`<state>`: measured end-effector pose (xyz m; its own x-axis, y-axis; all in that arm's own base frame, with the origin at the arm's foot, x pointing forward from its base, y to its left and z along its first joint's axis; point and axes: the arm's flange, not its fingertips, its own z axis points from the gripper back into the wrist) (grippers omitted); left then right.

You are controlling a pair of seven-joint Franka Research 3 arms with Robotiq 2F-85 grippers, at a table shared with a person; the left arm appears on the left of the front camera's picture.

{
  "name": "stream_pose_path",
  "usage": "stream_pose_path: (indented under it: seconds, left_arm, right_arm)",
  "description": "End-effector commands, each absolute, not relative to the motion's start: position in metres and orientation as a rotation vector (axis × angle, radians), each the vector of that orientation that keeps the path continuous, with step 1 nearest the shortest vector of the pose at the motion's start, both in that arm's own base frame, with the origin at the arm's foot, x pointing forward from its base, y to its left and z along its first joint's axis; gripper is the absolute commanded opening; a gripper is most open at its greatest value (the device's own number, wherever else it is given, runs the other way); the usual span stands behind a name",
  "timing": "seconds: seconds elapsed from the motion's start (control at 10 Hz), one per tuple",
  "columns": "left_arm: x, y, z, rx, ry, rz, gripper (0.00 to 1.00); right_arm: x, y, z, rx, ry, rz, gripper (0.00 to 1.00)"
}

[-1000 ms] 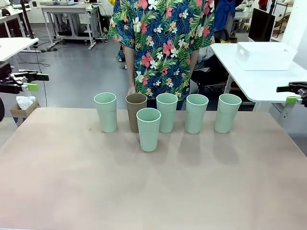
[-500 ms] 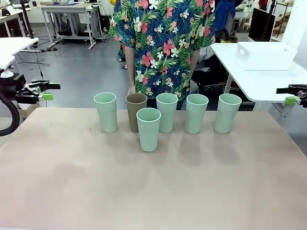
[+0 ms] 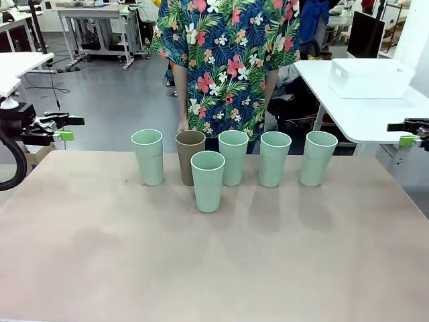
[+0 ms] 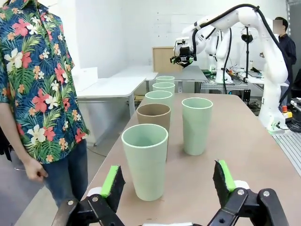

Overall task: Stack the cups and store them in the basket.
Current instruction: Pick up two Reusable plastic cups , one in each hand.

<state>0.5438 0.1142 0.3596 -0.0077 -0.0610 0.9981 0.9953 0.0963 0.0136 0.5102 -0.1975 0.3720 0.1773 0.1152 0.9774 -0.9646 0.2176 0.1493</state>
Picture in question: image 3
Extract dark cabinet desk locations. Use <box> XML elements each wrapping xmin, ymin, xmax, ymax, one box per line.
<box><xmin>0</xmin><ymin>9</ymin><xmax>46</xmax><ymax>54</ymax></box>

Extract grey frame background desk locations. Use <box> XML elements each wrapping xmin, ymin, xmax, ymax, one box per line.
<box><xmin>55</xmin><ymin>3</ymin><xmax>137</xmax><ymax>70</ymax></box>

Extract person in floral shirt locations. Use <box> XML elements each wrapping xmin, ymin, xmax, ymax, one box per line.
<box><xmin>150</xmin><ymin>0</ymin><xmax>302</xmax><ymax>139</ymax></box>

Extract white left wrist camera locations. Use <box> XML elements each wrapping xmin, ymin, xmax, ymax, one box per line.
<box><xmin>0</xmin><ymin>76</ymin><xmax>21</xmax><ymax>110</ymax></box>

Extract black floor cable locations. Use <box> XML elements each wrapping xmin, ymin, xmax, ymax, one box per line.
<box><xmin>49</xmin><ymin>65</ymin><xmax>71</xmax><ymax>113</ymax></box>

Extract brown plastic cup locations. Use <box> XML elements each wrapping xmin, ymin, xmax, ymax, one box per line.
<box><xmin>175</xmin><ymin>129</ymin><xmax>206</xmax><ymax>186</ymax></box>

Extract white rounded table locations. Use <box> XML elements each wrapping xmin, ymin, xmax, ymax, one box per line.
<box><xmin>0</xmin><ymin>52</ymin><xmax>55</xmax><ymax>105</ymax></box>

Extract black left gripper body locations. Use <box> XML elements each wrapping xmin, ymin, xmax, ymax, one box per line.
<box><xmin>0</xmin><ymin>103</ymin><xmax>37</xmax><ymax>145</ymax></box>

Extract light green plastic cup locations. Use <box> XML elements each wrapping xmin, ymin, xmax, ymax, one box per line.
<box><xmin>130</xmin><ymin>129</ymin><xmax>165</xmax><ymax>186</ymax></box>
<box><xmin>259</xmin><ymin>131</ymin><xmax>292</xmax><ymax>189</ymax></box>
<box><xmin>299</xmin><ymin>130</ymin><xmax>339</xmax><ymax>188</ymax></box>
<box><xmin>218</xmin><ymin>129</ymin><xmax>249</xmax><ymax>187</ymax></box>
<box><xmin>190</xmin><ymin>150</ymin><xmax>226</xmax><ymax>213</ymax></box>

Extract person's left forearm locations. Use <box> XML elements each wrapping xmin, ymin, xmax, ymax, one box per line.
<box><xmin>265</xmin><ymin>68</ymin><xmax>280</xmax><ymax>101</ymax></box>

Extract white side table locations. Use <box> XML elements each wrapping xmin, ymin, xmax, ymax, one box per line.
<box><xmin>294</xmin><ymin>59</ymin><xmax>429</xmax><ymax>168</ymax></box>

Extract black office chair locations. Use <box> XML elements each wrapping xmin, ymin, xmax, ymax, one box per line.
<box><xmin>267</xmin><ymin>97</ymin><xmax>322</xmax><ymax>133</ymax></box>

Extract black corrugated cable hose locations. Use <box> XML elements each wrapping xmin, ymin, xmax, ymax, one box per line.
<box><xmin>0</xmin><ymin>129</ymin><xmax>27</xmax><ymax>192</ymax></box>

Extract black computer monitor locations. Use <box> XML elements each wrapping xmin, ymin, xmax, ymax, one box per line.
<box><xmin>347</xmin><ymin>9</ymin><xmax>386</xmax><ymax>60</ymax></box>

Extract person in blue jacket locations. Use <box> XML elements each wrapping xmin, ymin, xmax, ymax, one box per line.
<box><xmin>299</xmin><ymin>0</ymin><xmax>330</xmax><ymax>44</ymax></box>

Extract person's right forearm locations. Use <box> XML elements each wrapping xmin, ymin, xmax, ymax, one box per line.
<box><xmin>174</xmin><ymin>62</ymin><xmax>189</xmax><ymax>122</ymax></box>

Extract white plastic basket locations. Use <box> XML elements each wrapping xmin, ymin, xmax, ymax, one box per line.
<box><xmin>328</xmin><ymin>58</ymin><xmax>416</xmax><ymax>100</ymax></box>

